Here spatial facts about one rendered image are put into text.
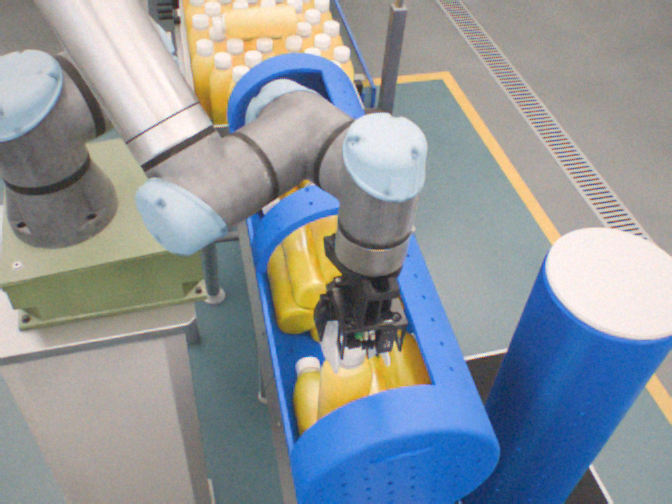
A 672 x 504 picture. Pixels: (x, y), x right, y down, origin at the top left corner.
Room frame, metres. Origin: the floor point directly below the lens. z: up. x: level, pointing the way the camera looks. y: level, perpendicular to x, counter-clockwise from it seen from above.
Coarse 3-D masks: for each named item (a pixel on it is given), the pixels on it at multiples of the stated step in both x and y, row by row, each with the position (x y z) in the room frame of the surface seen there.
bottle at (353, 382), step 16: (352, 368) 0.50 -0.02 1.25; (368, 368) 0.52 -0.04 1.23; (320, 384) 0.51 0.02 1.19; (336, 384) 0.50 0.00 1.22; (352, 384) 0.50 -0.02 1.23; (368, 384) 0.51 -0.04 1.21; (320, 400) 0.51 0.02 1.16; (336, 400) 0.49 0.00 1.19; (352, 400) 0.49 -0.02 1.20; (320, 416) 0.51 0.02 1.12
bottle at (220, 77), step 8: (216, 72) 1.41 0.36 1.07; (224, 72) 1.42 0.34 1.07; (232, 72) 1.43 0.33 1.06; (216, 80) 1.41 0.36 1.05; (224, 80) 1.41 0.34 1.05; (216, 88) 1.40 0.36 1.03; (224, 88) 1.40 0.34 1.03; (216, 96) 1.40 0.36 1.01; (224, 96) 1.40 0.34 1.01; (216, 104) 1.40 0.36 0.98; (224, 104) 1.40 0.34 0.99; (216, 112) 1.40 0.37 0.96; (224, 112) 1.40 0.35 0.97; (216, 120) 1.41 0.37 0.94; (224, 120) 1.40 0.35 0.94
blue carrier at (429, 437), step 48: (240, 96) 1.18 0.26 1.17; (336, 96) 1.14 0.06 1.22; (432, 288) 0.72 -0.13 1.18; (288, 336) 0.73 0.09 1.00; (432, 336) 0.60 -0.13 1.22; (288, 384) 0.62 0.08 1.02; (432, 384) 0.52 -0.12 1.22; (288, 432) 0.49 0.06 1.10; (336, 432) 0.44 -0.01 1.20; (384, 432) 0.43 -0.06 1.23; (432, 432) 0.44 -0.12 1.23; (480, 432) 0.47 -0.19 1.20; (336, 480) 0.41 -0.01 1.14; (384, 480) 0.43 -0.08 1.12; (432, 480) 0.45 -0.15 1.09; (480, 480) 0.47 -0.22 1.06
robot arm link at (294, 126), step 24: (264, 96) 0.58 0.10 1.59; (288, 96) 0.57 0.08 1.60; (312, 96) 0.58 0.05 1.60; (264, 120) 0.54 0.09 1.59; (288, 120) 0.54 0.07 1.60; (312, 120) 0.54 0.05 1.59; (336, 120) 0.54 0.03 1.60; (264, 144) 0.50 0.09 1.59; (288, 144) 0.51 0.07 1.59; (312, 144) 0.52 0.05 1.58; (288, 168) 0.50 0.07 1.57; (312, 168) 0.51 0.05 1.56
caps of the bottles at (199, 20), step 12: (192, 0) 1.70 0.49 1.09; (228, 0) 1.73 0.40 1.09; (240, 0) 1.71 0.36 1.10; (252, 0) 1.75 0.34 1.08; (264, 0) 1.73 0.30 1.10; (276, 0) 1.77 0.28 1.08; (288, 0) 1.74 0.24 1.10; (300, 0) 1.75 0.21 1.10; (324, 0) 1.76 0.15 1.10; (216, 12) 1.66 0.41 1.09; (312, 12) 1.69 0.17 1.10; (204, 24) 1.59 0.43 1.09
